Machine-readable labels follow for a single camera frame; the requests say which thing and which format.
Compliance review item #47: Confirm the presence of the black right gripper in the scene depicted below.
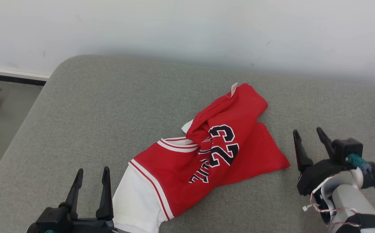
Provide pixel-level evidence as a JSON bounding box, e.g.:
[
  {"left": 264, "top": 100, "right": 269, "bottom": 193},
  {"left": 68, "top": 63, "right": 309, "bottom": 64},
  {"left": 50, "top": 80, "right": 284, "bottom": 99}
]
[{"left": 293, "top": 127, "right": 347, "bottom": 196}]

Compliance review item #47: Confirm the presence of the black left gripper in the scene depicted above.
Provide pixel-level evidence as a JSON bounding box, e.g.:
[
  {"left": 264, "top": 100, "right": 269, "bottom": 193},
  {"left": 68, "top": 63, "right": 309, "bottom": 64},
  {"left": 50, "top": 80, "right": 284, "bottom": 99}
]
[{"left": 27, "top": 167, "right": 117, "bottom": 233}]

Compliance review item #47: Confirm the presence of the red white jersey number 23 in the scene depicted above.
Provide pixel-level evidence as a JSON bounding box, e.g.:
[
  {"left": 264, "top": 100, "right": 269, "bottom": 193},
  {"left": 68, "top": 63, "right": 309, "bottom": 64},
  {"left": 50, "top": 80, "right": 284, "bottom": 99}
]
[{"left": 112, "top": 83, "right": 291, "bottom": 233}]

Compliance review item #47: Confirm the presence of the black white baseboard strip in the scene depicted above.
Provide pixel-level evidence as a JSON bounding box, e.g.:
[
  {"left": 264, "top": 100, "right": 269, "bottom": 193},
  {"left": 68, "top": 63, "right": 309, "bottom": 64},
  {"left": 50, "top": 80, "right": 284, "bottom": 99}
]
[{"left": 0, "top": 66, "right": 51, "bottom": 86}]

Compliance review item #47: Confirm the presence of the teal right camera connector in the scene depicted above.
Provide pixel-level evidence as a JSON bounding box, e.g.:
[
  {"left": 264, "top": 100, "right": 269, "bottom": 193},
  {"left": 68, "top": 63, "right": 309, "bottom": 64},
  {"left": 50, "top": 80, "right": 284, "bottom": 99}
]
[{"left": 347, "top": 153, "right": 372, "bottom": 172}]

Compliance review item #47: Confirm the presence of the red white thin wire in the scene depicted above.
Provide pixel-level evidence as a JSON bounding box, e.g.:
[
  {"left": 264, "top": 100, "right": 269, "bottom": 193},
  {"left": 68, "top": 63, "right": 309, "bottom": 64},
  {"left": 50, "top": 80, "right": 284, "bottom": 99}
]
[{"left": 302, "top": 175, "right": 362, "bottom": 227}]

